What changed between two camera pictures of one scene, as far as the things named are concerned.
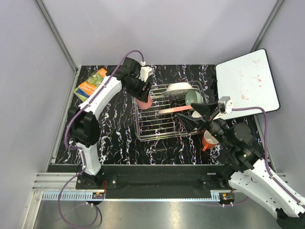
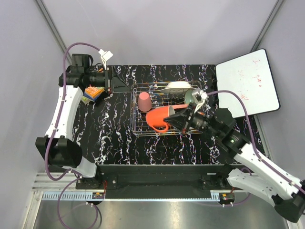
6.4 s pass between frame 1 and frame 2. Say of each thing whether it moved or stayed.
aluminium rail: stayed
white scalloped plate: stayed
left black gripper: moved
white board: stayed
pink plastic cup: stayed
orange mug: moved
